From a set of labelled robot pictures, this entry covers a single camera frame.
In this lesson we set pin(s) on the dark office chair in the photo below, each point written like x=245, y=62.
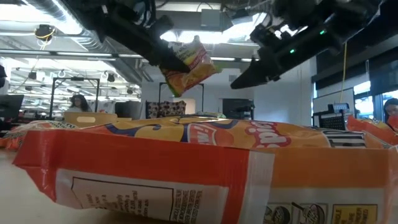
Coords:
x=129, y=109

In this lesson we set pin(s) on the person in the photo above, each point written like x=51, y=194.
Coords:
x=77, y=102
x=391, y=107

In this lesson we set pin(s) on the black computer monitor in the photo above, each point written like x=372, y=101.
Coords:
x=11, y=107

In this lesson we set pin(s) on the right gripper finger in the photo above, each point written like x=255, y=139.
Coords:
x=255, y=76

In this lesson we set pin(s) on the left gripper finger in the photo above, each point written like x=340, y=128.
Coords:
x=164, y=60

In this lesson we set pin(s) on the tan yellow plastic bin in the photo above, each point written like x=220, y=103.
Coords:
x=99, y=118

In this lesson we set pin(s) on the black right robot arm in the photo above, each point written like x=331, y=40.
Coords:
x=357, y=18

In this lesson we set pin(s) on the grey ceiling box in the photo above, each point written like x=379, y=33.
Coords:
x=211, y=19

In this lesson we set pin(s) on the patterned fabric chair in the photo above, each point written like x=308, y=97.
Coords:
x=164, y=109

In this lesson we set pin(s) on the black ceiling camera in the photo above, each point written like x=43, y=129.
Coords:
x=43, y=31

